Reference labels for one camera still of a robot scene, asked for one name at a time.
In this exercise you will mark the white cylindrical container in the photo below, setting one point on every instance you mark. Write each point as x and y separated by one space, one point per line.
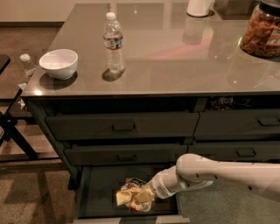
198 8

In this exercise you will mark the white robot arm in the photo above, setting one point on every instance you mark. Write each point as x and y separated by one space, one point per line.
193 172

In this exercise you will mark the middle right drawer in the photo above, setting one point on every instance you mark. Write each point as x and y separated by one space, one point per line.
238 151

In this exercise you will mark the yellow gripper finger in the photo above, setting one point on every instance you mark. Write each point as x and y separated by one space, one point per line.
144 196

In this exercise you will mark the middle left drawer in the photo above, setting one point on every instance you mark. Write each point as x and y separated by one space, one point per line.
125 154

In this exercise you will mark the small bottle on side table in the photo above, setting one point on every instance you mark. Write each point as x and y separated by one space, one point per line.
29 66

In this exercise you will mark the clear snack jar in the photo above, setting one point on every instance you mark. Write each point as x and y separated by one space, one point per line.
262 37

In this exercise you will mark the clear plastic water bottle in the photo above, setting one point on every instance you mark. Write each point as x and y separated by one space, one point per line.
113 41

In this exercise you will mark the white ceramic bowl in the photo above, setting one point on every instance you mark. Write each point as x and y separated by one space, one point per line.
59 64

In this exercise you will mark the top left drawer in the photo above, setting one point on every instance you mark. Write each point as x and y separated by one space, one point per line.
127 125

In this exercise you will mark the brown chip bag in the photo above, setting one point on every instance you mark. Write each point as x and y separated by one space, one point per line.
125 196

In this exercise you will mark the open bottom left drawer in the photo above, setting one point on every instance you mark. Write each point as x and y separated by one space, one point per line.
96 198

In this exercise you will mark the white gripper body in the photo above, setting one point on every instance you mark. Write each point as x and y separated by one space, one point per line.
157 186

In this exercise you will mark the black side table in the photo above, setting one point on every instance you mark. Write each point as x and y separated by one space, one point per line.
8 122

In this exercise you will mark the dark snack bag in drawer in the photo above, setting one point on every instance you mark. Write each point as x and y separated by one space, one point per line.
229 103

